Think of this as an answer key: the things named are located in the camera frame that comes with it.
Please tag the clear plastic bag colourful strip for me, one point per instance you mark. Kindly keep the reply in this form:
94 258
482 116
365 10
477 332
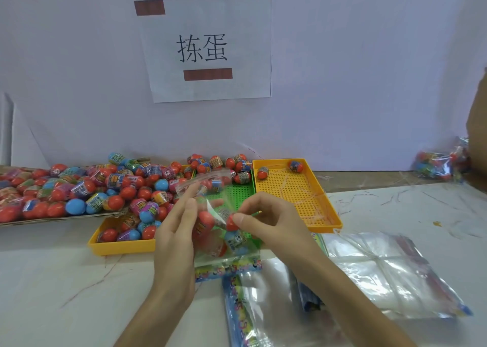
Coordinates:
220 259
274 312

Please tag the red toy egg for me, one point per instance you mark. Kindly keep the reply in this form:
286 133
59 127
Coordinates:
205 222
217 248
263 173
296 166

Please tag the white paper sign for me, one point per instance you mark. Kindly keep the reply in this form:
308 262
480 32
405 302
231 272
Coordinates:
207 48

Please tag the brown tape strip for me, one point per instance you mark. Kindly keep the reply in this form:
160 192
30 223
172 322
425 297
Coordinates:
208 74
149 7

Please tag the dark blue bag edge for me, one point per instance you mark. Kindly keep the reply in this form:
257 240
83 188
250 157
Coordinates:
310 301

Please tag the yellow plastic tray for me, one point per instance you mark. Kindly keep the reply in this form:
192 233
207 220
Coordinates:
121 247
300 194

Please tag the blue toy egg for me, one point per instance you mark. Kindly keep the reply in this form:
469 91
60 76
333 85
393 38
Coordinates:
236 240

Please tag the bundle of clear plastic bags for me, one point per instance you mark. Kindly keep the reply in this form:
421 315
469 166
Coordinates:
392 274

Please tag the clear bag filled with eggs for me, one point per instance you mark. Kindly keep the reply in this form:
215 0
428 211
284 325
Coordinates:
437 164

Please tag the person's left thumb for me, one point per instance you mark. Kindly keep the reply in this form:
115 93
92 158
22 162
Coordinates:
211 206

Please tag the heap of colourful toy eggs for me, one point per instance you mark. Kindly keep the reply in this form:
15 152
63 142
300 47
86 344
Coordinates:
131 227
76 190
228 166

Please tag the green plastic tray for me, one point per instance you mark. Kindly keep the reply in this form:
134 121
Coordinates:
245 194

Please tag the person's left hand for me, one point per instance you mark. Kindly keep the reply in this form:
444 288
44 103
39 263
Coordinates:
173 244

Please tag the person's left forearm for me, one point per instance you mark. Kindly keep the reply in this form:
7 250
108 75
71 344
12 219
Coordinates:
159 320

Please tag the person's right thumb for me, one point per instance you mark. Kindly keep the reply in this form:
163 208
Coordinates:
245 225

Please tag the person's right hand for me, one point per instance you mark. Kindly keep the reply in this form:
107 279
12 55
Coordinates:
279 232

